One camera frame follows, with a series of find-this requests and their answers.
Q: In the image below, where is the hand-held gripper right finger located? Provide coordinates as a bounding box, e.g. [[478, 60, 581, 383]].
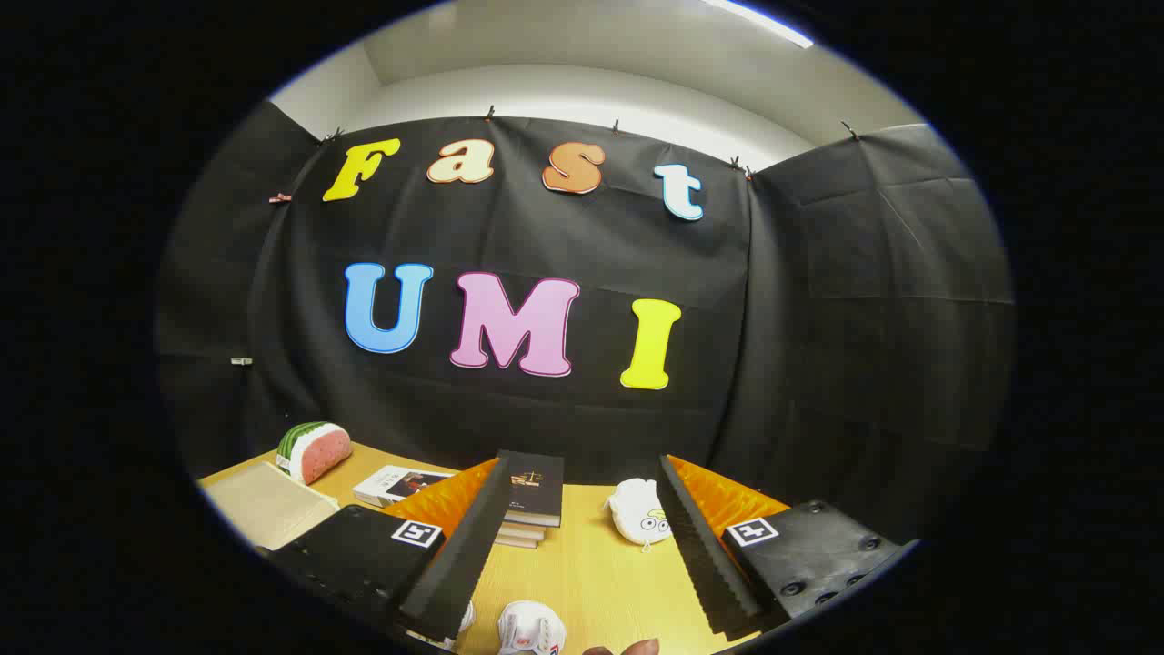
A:
[[658, 453, 919, 638]]

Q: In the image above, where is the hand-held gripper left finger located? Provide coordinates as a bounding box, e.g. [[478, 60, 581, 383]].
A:
[[268, 455, 512, 642]]

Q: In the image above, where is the white canvas shoe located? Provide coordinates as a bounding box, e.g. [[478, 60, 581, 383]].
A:
[[498, 600, 567, 655], [409, 600, 476, 651]]

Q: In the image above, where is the beige fabric storage box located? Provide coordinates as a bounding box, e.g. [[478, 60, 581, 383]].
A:
[[202, 461, 339, 551]]

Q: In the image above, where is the white plush pouch with eyes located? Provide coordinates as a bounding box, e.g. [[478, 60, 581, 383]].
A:
[[605, 478, 674, 553]]

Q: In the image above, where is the white portrait cover book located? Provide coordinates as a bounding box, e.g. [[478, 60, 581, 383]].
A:
[[353, 465, 456, 509]]

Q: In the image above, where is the black cover book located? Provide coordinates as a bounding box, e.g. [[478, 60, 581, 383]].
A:
[[496, 449, 565, 529]]

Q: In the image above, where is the watermelon slice plush toy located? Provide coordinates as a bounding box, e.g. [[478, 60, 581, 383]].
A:
[[276, 421, 353, 486]]

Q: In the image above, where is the row of black cloth clips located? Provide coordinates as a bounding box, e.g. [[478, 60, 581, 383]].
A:
[[318, 105, 860, 183]]

